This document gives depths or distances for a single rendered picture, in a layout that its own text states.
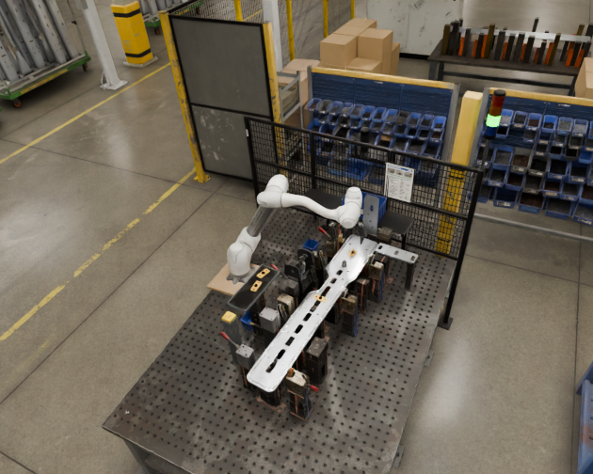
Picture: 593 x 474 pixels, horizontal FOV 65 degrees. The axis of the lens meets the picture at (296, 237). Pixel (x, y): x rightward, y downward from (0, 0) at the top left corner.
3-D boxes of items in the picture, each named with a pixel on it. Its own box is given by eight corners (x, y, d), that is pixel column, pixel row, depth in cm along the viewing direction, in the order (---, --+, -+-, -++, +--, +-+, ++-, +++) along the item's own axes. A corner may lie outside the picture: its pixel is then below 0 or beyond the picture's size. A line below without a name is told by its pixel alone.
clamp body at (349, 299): (354, 339, 305) (355, 306, 283) (337, 333, 311) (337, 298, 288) (360, 330, 311) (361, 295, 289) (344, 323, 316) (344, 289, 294)
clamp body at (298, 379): (308, 424, 263) (305, 390, 240) (286, 413, 270) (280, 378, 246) (316, 409, 270) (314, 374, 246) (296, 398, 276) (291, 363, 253)
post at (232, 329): (241, 369, 294) (230, 324, 265) (232, 363, 297) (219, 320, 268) (248, 359, 299) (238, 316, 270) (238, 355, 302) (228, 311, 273)
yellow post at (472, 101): (437, 321, 399) (484, 102, 269) (417, 313, 407) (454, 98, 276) (443, 307, 410) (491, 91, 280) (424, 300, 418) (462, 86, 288)
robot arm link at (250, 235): (230, 252, 359) (239, 235, 376) (248, 261, 361) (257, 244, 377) (266, 181, 309) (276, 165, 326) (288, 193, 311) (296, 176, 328)
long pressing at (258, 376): (276, 397, 246) (276, 395, 245) (242, 378, 256) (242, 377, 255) (379, 243, 333) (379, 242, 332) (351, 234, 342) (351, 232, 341)
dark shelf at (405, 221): (403, 238, 334) (403, 234, 332) (296, 204, 372) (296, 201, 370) (413, 220, 348) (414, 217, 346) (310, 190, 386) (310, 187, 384)
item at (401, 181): (410, 204, 340) (415, 168, 320) (382, 196, 349) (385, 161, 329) (411, 202, 341) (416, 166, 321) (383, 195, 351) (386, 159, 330)
